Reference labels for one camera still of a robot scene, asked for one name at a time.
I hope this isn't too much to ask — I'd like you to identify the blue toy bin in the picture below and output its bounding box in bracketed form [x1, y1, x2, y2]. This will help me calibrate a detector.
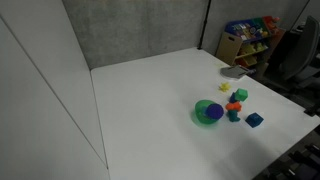
[224, 19, 264, 42]

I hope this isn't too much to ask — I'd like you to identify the small blue toy block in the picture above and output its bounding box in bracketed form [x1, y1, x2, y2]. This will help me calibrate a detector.
[228, 92, 238, 104]

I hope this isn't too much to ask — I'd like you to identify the grey office chair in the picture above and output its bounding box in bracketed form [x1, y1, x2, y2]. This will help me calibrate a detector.
[266, 15, 320, 98]

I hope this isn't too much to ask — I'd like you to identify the orange rubber toy animal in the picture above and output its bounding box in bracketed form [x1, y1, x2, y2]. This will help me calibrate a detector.
[225, 101, 243, 112]

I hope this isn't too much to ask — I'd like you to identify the black vertical pole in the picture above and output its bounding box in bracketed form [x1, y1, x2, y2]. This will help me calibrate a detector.
[196, 0, 213, 51]

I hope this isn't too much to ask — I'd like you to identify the purple spiky ball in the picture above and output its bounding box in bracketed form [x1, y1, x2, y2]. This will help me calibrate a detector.
[205, 103, 225, 121]

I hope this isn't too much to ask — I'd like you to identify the black floor equipment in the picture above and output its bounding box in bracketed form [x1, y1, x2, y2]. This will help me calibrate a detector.
[258, 132, 320, 180]

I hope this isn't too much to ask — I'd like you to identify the dark blue soft cube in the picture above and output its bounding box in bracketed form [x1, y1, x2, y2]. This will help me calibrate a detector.
[245, 112, 265, 129]

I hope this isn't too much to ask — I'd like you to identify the green soft cube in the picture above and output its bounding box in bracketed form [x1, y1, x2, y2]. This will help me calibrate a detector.
[234, 87, 249, 103]

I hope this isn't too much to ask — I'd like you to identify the red toy bin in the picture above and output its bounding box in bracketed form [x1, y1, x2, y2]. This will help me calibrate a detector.
[262, 15, 282, 34]

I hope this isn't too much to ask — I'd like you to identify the yellow star toy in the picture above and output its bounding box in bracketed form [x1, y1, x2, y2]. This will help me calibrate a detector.
[218, 82, 232, 93]

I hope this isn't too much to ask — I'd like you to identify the teal rubber toy squirrel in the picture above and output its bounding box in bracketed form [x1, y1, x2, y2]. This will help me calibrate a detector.
[227, 110, 241, 123]

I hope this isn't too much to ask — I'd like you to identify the green plastic bowl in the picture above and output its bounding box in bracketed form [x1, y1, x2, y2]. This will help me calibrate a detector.
[194, 99, 222, 126]

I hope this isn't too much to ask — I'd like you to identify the grey flat pad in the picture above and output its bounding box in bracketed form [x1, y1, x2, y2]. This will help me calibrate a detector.
[219, 65, 250, 80]

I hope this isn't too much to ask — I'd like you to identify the wooden toy shelf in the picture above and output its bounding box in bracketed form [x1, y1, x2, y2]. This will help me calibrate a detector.
[215, 27, 287, 69]

